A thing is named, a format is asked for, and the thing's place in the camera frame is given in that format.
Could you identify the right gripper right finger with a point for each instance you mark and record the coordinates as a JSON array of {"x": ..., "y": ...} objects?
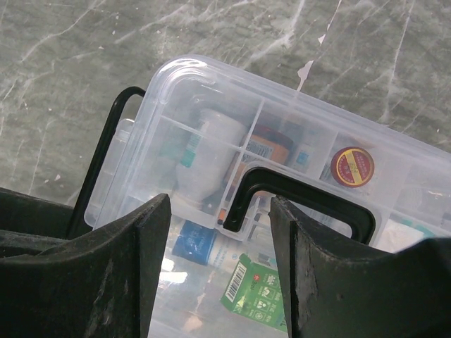
[{"x": 333, "y": 286}]

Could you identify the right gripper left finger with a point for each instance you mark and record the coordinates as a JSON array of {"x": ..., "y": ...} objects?
[{"x": 100, "y": 284}]

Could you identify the green medicine box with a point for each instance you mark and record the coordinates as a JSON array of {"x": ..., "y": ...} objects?
[{"x": 257, "y": 292}]

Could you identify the white tube packet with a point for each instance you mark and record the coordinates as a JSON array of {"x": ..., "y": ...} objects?
[{"x": 399, "y": 234}]

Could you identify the small blue-label vial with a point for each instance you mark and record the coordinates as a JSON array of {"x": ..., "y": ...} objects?
[{"x": 206, "y": 246}]

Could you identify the small orange cap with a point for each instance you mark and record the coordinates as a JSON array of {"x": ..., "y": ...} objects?
[{"x": 352, "y": 167}]

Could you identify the brown medicine bottle orange cap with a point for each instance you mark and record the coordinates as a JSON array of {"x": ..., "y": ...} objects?
[{"x": 265, "y": 145}]

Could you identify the clear plastic storage box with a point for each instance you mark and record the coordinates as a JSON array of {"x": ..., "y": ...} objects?
[{"x": 200, "y": 266}]

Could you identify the clear plastic box lid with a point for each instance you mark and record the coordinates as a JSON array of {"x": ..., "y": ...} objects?
[{"x": 411, "y": 179}]

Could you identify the white medicine bottle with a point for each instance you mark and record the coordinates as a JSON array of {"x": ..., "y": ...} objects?
[{"x": 207, "y": 157}]

